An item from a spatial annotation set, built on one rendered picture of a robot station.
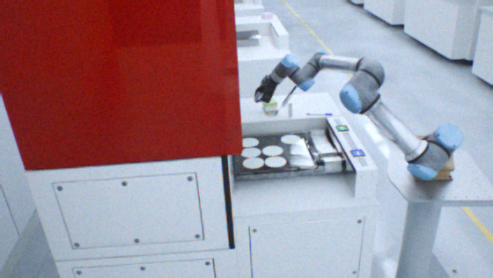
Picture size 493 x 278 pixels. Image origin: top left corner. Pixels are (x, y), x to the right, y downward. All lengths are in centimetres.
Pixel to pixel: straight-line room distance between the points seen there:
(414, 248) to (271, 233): 81
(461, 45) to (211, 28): 558
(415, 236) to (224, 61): 142
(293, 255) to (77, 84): 119
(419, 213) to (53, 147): 165
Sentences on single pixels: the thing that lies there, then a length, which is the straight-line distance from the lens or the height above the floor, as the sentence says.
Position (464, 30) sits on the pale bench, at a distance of 661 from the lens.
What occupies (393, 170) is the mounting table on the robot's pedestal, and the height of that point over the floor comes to 82.
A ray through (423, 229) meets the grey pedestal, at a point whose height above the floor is 54.
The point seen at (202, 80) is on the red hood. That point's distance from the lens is 135.
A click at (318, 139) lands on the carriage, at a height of 88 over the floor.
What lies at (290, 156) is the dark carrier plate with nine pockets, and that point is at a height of 90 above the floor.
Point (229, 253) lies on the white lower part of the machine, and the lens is 171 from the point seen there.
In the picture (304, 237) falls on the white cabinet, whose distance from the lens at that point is 196.
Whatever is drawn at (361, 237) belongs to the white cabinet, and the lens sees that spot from 203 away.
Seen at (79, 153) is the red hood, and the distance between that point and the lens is 152.
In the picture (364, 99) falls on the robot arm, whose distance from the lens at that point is 178.
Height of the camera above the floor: 194
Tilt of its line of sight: 27 degrees down
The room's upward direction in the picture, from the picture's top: 4 degrees counter-clockwise
